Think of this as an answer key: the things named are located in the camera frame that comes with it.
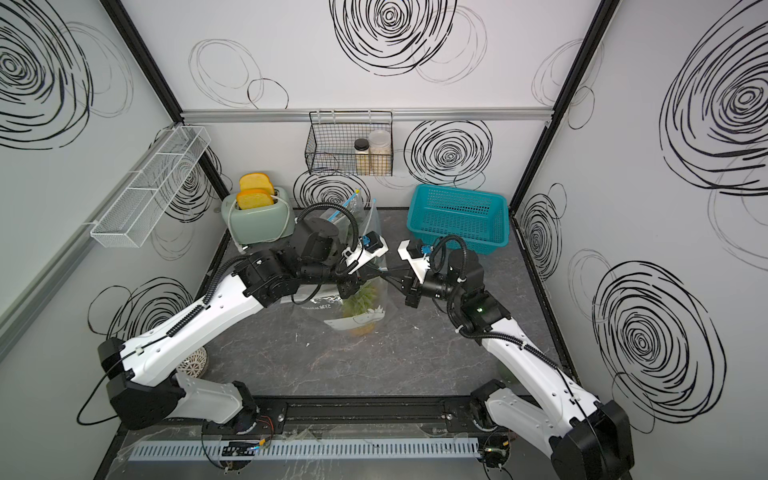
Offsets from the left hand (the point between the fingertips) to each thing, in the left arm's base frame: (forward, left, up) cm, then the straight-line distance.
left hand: (376, 268), depth 66 cm
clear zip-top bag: (-5, +5, -14) cm, 16 cm away
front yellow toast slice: (+33, +42, -11) cm, 55 cm away
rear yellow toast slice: (+40, +43, -9) cm, 59 cm away
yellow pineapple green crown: (-3, +4, -11) cm, 12 cm away
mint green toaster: (+28, +43, -19) cm, 55 cm away
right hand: (-1, -2, -1) cm, 3 cm away
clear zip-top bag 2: (+22, +3, -9) cm, 24 cm away
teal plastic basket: (+44, -38, -28) cm, 64 cm away
